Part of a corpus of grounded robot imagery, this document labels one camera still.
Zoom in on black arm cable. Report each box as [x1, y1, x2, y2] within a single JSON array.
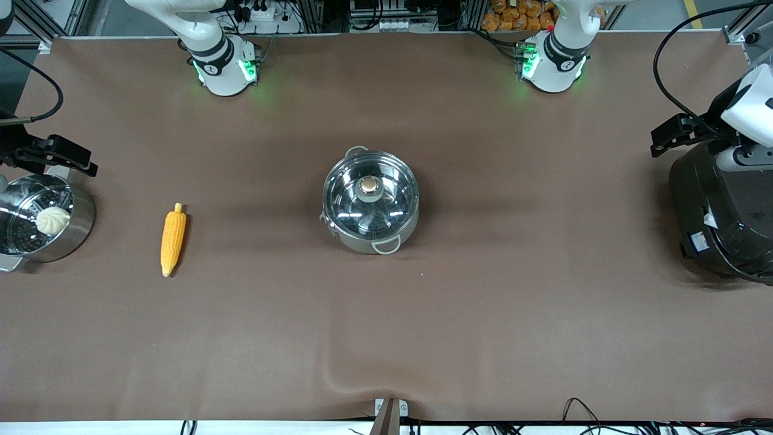
[[0, 46, 65, 125], [653, 0, 773, 124]]

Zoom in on white steamed bun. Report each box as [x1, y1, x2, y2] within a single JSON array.
[[35, 207, 72, 237]]

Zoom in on yellow corn cob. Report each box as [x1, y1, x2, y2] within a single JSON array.
[[160, 202, 188, 279]]

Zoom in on orange snack packs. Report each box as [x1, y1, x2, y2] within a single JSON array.
[[481, 0, 557, 33]]

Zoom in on metal table clamp bracket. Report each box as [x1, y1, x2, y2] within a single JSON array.
[[370, 397, 409, 435]]

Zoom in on steel steamer pot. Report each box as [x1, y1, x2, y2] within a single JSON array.
[[0, 172, 97, 273]]

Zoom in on black rice cooker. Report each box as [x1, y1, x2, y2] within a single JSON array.
[[668, 139, 773, 286]]

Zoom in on aluminium frame profile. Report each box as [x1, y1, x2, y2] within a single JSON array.
[[720, 2, 763, 47], [11, 0, 82, 55]]

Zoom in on black floor cables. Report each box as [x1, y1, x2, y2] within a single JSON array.
[[462, 397, 773, 435]]

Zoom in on glass lid with gold knob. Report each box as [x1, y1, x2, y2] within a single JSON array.
[[323, 151, 420, 237]]

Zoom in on steel pot with handles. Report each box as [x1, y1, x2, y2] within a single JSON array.
[[319, 145, 421, 256]]

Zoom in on white power strip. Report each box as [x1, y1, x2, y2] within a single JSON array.
[[240, 2, 277, 22]]

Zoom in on brown table cloth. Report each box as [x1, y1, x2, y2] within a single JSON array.
[[0, 31, 773, 422]]

